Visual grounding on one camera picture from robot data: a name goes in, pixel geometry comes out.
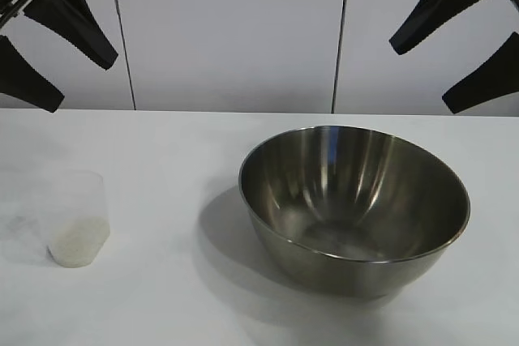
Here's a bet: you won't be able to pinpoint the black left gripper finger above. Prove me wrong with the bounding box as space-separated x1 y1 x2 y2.
0 35 66 114
24 0 119 71

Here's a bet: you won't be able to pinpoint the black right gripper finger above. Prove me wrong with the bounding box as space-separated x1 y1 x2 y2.
388 0 504 56
440 32 519 115

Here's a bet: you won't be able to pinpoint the translucent plastic measuring cup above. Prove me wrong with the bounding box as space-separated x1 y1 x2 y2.
24 170 111 269

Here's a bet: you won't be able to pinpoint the white rice grains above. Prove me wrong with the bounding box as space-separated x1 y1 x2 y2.
46 218 111 269

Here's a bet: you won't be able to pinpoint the stainless steel mixing bowl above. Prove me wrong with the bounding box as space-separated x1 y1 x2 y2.
238 125 472 301

